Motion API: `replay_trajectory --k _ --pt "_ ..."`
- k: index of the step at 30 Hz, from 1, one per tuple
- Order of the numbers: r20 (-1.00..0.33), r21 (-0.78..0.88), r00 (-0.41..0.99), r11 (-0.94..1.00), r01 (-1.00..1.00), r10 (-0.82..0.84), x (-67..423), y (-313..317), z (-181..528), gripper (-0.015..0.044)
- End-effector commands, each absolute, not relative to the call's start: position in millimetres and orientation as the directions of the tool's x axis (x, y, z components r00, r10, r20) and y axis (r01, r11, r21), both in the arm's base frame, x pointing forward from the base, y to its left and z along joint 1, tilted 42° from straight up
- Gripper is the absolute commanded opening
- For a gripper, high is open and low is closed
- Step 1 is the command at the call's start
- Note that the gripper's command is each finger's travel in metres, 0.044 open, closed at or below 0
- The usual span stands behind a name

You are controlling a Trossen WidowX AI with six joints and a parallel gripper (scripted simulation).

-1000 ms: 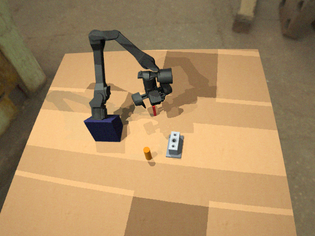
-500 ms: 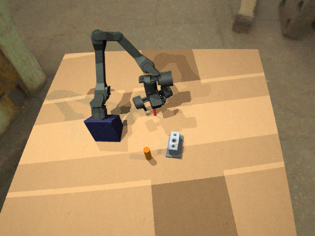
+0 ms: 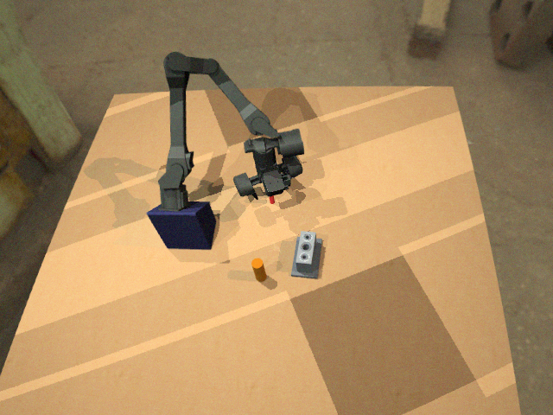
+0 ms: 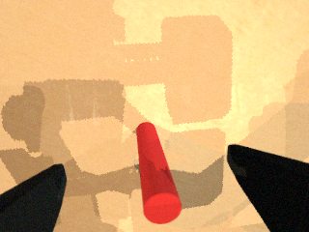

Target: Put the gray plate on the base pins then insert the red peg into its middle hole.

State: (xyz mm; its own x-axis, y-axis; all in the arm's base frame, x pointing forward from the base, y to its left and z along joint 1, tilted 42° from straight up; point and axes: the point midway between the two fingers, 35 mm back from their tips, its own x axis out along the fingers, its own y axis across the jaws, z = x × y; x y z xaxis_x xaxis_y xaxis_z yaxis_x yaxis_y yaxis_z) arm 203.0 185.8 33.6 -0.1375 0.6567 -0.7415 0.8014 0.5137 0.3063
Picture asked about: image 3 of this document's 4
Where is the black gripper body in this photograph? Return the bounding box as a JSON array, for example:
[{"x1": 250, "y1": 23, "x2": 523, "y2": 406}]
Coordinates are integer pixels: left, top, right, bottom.
[{"x1": 233, "y1": 156, "x2": 303, "y2": 196}]

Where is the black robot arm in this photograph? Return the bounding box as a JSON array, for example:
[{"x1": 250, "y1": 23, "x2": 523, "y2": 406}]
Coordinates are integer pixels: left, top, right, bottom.
[{"x1": 158, "y1": 52, "x2": 304, "y2": 211}]

